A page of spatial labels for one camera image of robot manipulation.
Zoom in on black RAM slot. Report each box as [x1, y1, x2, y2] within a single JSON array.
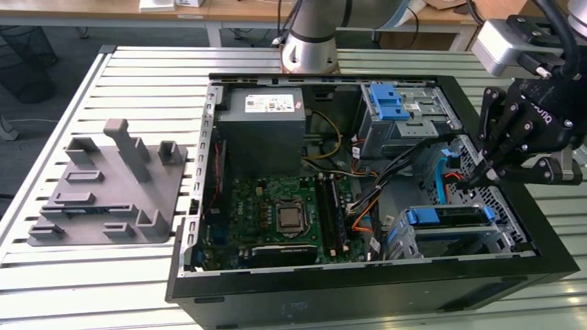
[[313, 174, 335, 254]]

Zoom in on blue drive cage latch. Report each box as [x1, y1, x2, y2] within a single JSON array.
[[369, 84, 412, 121]]

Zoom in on RAM stick in rack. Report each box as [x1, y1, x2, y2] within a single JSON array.
[[62, 206, 110, 215]]

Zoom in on silver CPU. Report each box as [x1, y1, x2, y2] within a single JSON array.
[[279, 206, 304, 230]]

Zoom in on white device on desk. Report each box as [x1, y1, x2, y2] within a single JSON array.
[[380, 0, 429, 32]]

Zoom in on blue data wire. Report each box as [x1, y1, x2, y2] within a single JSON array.
[[433, 148, 460, 207]]

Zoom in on wooden desk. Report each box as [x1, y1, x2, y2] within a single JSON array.
[[0, 0, 487, 52]]

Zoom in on hard disk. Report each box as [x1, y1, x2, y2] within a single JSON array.
[[404, 205, 495, 230]]

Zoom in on green motherboard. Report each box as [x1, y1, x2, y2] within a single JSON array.
[[208, 173, 368, 267]]

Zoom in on black PC case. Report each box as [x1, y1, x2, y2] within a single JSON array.
[[165, 72, 581, 330]]

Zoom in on RAM stick in motherboard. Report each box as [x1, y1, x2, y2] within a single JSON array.
[[329, 177, 351, 254]]

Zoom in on black power plug wire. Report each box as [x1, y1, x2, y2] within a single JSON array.
[[444, 171, 473, 190]]

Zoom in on grey metal drive cage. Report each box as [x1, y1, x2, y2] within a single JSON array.
[[359, 83, 463, 160]]

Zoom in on large white box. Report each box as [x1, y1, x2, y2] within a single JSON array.
[[138, 0, 176, 13]]

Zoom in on grey power supply unit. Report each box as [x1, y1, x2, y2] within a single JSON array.
[[215, 87, 307, 176]]

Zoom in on black wire bundle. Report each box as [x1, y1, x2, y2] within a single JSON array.
[[348, 135, 455, 214]]

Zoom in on yellow wires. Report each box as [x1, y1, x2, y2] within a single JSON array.
[[301, 109, 345, 161]]

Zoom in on grey metal disk bay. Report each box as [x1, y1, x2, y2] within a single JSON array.
[[397, 201, 524, 261]]

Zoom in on grey parts rack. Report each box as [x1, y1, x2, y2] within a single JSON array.
[[25, 118, 189, 247]]

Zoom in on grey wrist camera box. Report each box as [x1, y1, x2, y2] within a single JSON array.
[[471, 15, 568, 78]]

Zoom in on brown cardboard piece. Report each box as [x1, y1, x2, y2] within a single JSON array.
[[424, 0, 473, 15]]

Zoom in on orange wires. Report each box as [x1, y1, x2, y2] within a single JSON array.
[[351, 193, 383, 239]]

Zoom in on CPU socket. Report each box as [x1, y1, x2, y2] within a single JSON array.
[[273, 198, 309, 239]]

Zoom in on grey stand foot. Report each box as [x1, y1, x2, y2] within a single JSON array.
[[0, 115, 20, 142]]

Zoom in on side wrist camera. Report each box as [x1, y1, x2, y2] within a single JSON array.
[[517, 149, 584, 185]]

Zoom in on black graphics card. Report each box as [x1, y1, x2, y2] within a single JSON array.
[[248, 242, 319, 269]]

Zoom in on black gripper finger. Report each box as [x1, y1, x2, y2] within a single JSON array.
[[459, 86, 501, 190], [485, 101, 539, 182]]

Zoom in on black camera cable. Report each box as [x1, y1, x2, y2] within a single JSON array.
[[531, 0, 581, 75]]

